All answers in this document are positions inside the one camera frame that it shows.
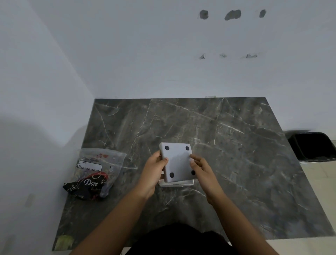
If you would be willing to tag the person's right hand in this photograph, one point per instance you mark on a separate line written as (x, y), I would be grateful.
(204, 178)

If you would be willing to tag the person's left hand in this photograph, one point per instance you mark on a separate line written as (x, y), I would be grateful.
(149, 178)

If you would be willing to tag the person's right thumb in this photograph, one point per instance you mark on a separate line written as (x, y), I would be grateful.
(194, 165)

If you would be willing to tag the person's left thumb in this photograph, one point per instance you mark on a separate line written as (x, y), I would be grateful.
(162, 162)

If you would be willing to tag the grey box with black feet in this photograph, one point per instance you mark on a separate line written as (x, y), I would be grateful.
(177, 160)

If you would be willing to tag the person's right forearm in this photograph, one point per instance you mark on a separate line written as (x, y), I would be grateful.
(236, 226)

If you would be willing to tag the person's left forearm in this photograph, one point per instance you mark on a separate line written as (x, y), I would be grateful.
(112, 226)

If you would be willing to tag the white flat tray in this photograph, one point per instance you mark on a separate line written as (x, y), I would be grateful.
(178, 184)

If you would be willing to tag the clear plastic zip bag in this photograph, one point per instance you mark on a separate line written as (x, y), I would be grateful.
(110, 163)

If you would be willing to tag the person's black clothing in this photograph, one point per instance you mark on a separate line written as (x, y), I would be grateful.
(181, 240)

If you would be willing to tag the dark snack packet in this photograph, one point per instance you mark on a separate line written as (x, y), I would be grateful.
(86, 185)

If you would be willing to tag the black bin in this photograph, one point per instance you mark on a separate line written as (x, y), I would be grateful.
(312, 145)

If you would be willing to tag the green tape patch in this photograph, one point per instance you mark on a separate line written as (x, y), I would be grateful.
(65, 240)

